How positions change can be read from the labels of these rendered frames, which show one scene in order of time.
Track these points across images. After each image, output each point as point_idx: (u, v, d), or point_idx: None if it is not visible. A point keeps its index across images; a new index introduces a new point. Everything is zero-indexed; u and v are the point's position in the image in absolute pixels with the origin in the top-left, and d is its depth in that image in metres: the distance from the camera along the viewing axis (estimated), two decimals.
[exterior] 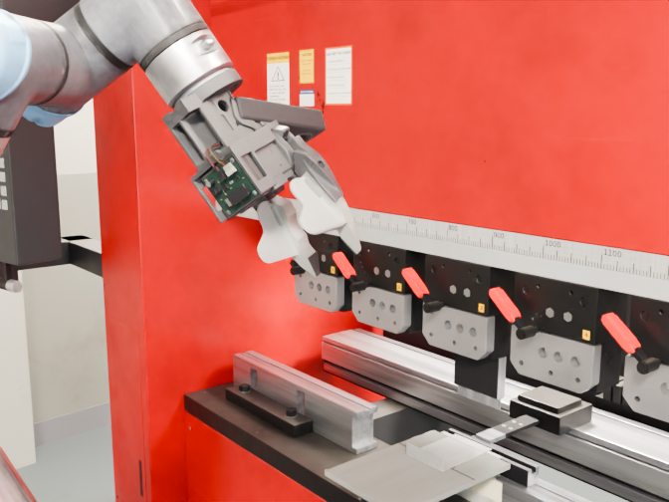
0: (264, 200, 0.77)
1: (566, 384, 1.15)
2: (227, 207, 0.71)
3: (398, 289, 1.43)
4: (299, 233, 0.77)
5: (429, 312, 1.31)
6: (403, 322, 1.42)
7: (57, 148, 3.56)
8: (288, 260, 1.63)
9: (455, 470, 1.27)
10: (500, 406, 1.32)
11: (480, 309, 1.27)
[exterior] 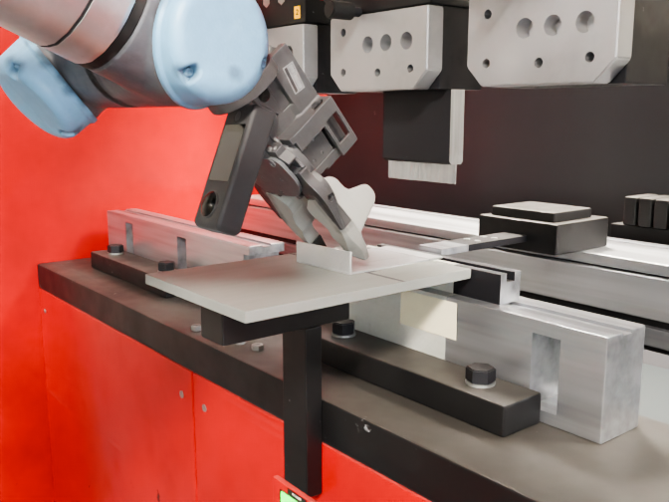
0: None
1: (568, 73, 0.61)
2: (338, 132, 0.72)
3: (296, 17, 0.88)
4: (334, 228, 0.72)
5: (334, 15, 0.77)
6: (304, 68, 0.88)
7: None
8: None
9: (373, 273, 0.73)
10: (455, 177, 0.77)
11: None
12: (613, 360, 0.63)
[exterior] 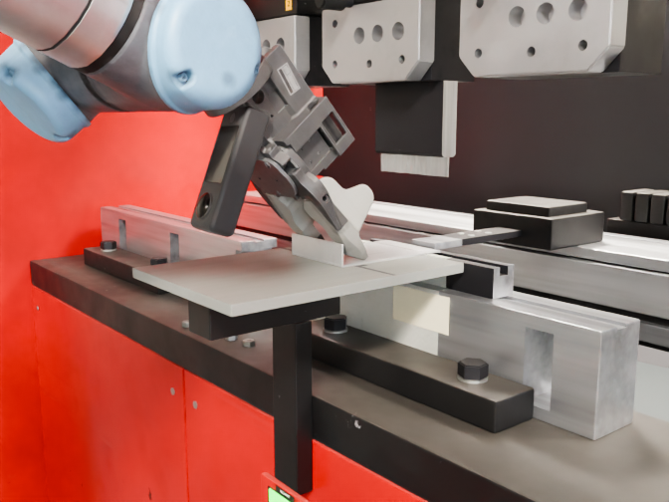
0: None
1: (561, 62, 0.60)
2: (336, 132, 0.72)
3: (288, 9, 0.87)
4: (333, 228, 0.72)
5: (326, 5, 0.76)
6: (296, 60, 0.87)
7: None
8: None
9: (363, 267, 0.71)
10: (448, 170, 0.76)
11: None
12: (607, 355, 0.62)
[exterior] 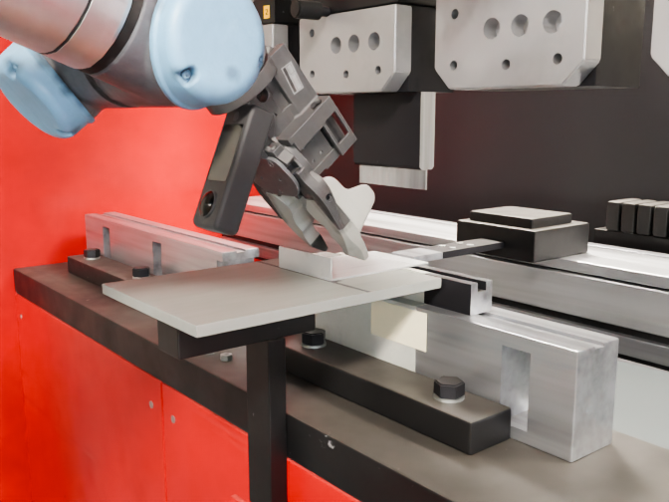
0: None
1: (537, 76, 0.58)
2: (338, 132, 0.72)
3: (265, 17, 0.86)
4: (334, 228, 0.72)
5: (301, 15, 0.74)
6: None
7: None
8: None
9: (338, 283, 0.70)
10: (426, 183, 0.75)
11: None
12: (584, 375, 0.61)
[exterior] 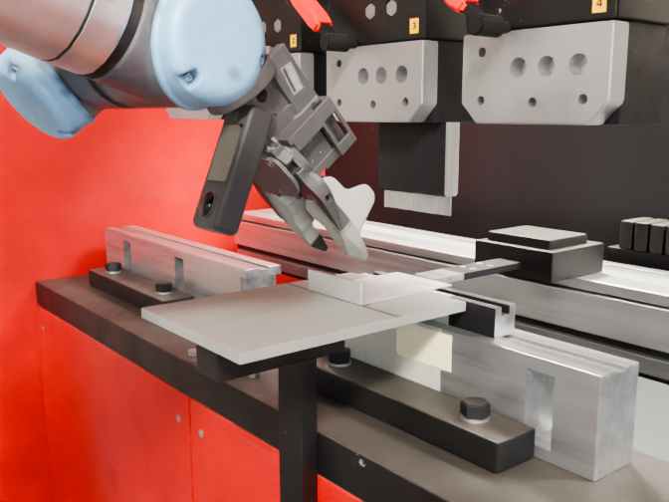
0: None
1: (562, 114, 0.61)
2: (338, 132, 0.72)
3: (292, 46, 0.89)
4: (334, 228, 0.72)
5: (330, 48, 0.77)
6: None
7: None
8: None
9: (368, 307, 0.73)
10: (450, 209, 0.78)
11: (412, 29, 0.73)
12: (606, 397, 0.64)
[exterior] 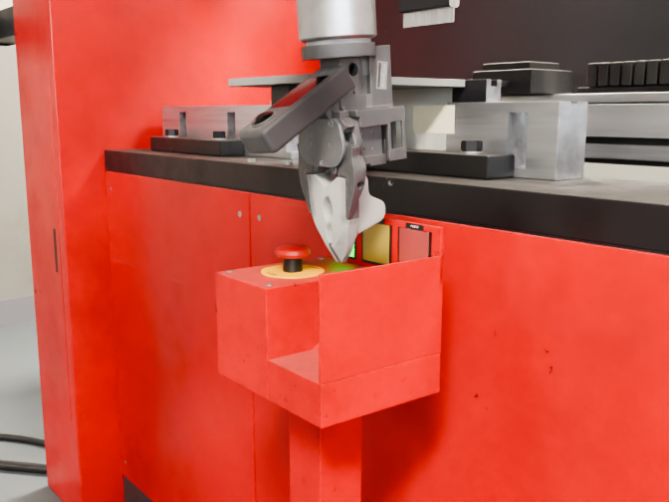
0: None
1: None
2: (392, 148, 0.77)
3: None
4: (337, 218, 0.75)
5: None
6: None
7: (6, 3, 3.29)
8: None
9: None
10: (454, 17, 1.05)
11: None
12: (563, 120, 0.91)
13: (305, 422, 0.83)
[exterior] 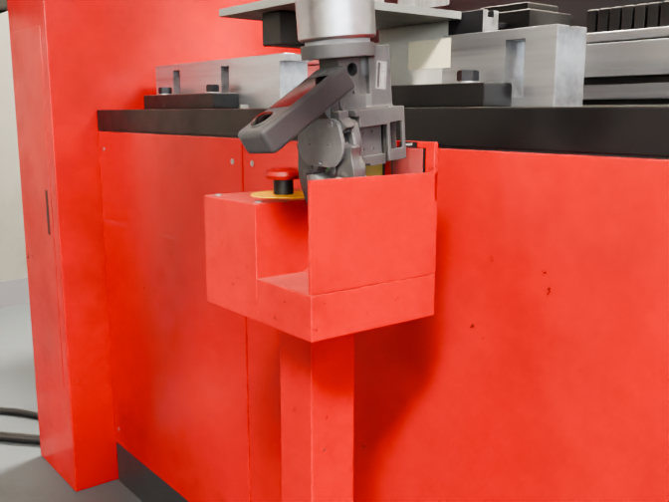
0: None
1: None
2: (391, 148, 0.77)
3: None
4: None
5: None
6: None
7: None
8: None
9: None
10: (448, 0, 1.04)
11: None
12: (561, 43, 0.88)
13: (296, 348, 0.81)
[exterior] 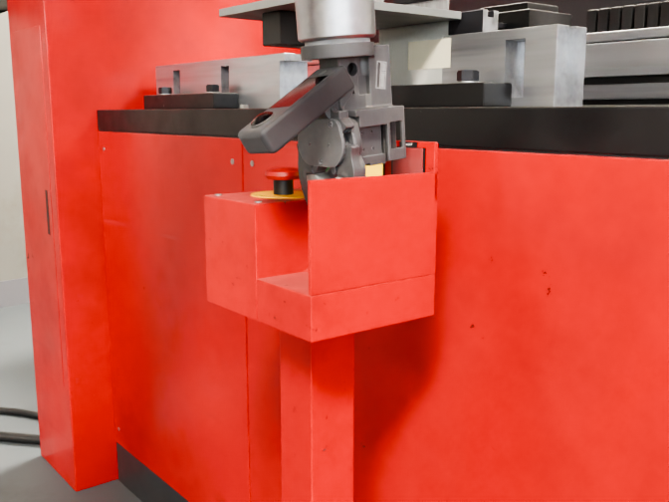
0: None
1: None
2: (391, 148, 0.77)
3: None
4: None
5: None
6: None
7: None
8: None
9: None
10: (448, 9, 1.04)
11: None
12: (561, 43, 0.88)
13: (296, 348, 0.81)
